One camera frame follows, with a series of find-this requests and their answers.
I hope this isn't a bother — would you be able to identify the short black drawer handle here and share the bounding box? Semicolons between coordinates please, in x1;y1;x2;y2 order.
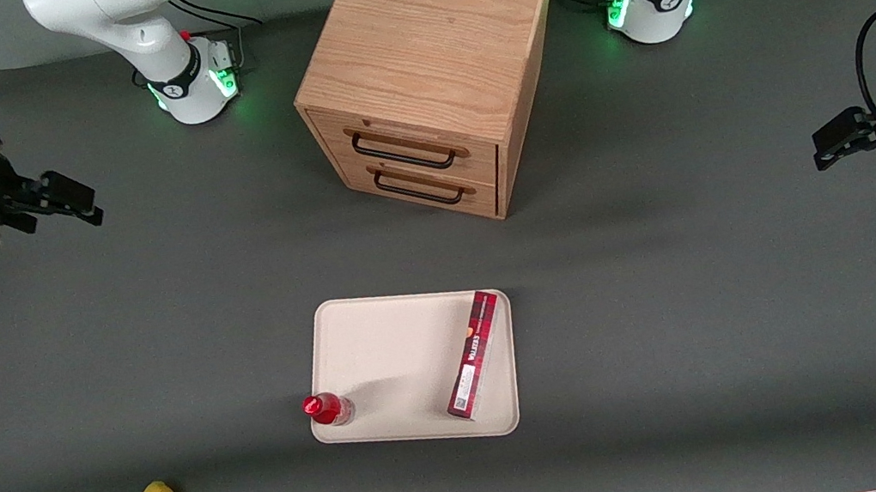
372;157;469;216

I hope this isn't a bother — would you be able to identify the cream rectangular plastic tray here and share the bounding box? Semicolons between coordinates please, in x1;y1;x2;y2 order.
294;274;530;464

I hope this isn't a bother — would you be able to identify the long black drawer handle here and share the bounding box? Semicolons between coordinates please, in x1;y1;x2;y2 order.
350;118;460;183

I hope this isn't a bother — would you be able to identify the cabinet drawer with short handle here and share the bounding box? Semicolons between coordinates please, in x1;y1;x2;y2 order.
333;130;505;239

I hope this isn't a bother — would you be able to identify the black right base cable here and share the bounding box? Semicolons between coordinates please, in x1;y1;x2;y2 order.
168;0;271;81

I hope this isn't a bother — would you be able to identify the red tartan cardboard box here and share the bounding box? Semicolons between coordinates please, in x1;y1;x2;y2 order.
430;288;516;424

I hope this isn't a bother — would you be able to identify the wooden two-drawer cabinet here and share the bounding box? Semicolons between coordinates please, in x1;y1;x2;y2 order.
278;0;591;249

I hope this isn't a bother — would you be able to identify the red-capped coke bottle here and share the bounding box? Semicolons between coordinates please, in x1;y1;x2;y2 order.
301;387;359;432

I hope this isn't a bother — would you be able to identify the cabinet drawer with long handle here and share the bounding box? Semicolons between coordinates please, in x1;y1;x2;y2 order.
307;85;505;210

